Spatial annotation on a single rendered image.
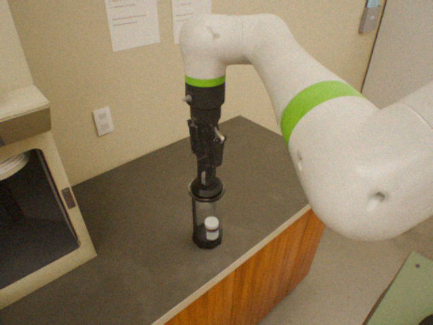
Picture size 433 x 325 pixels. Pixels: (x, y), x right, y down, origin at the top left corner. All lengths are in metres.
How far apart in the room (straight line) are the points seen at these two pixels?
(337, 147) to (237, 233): 0.77
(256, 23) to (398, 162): 0.44
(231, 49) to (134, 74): 0.72
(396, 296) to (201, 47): 0.69
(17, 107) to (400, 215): 0.58
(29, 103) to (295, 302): 1.78
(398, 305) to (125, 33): 1.20
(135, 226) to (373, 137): 0.90
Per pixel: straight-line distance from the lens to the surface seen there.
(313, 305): 2.03
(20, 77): 0.70
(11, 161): 0.79
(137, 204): 1.15
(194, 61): 0.62
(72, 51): 1.17
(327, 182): 0.29
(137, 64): 1.27
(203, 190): 0.81
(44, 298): 1.00
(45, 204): 1.05
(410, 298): 0.81
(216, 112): 0.68
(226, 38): 0.61
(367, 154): 0.28
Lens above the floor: 1.72
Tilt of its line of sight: 36 degrees down
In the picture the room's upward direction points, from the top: straight up
